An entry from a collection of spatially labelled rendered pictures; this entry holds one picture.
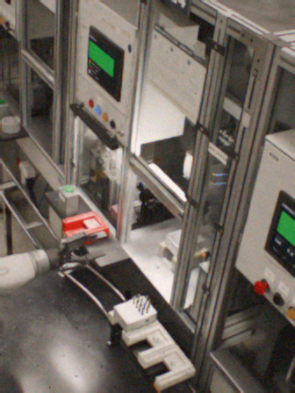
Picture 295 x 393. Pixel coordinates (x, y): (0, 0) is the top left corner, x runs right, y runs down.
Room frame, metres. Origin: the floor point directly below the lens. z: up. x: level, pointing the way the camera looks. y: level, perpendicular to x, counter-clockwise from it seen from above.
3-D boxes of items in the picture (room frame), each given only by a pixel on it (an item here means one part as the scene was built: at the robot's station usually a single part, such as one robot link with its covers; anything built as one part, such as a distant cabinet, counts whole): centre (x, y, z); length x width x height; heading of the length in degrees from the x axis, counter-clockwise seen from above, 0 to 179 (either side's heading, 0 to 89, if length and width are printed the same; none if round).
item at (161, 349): (1.54, -0.07, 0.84); 0.36 x 0.14 x 0.10; 35
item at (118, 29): (2.25, 0.13, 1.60); 0.42 x 0.29 x 0.46; 35
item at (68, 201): (2.18, 0.33, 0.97); 0.08 x 0.08 x 0.12; 35
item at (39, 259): (1.60, 0.34, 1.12); 0.09 x 0.06 x 0.09; 35
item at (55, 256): (1.64, 0.28, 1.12); 0.09 x 0.07 x 0.08; 125
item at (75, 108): (2.17, 0.24, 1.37); 0.36 x 0.04 x 0.04; 35
